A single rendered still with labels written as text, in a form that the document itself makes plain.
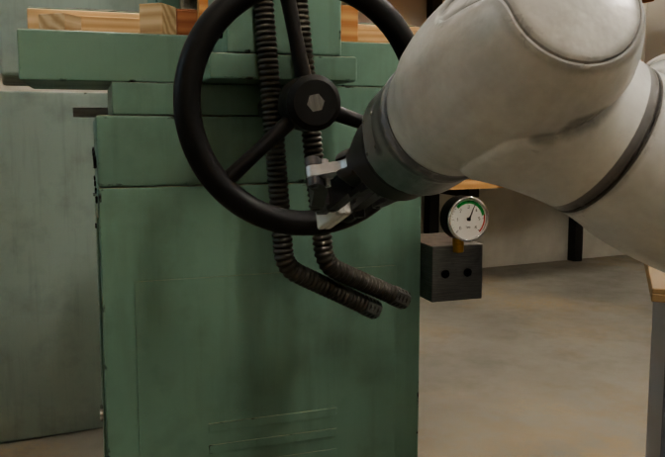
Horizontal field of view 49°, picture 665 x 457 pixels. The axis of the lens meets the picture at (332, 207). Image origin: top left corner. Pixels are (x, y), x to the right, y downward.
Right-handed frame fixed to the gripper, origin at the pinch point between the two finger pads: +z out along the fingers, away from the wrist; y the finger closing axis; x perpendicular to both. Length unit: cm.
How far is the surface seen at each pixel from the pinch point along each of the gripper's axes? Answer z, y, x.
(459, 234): 19.4, -24.4, -0.3
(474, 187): 227, -149, -62
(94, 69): 18.0, 22.2, -22.5
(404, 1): 241, -134, -166
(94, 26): 30, 22, -35
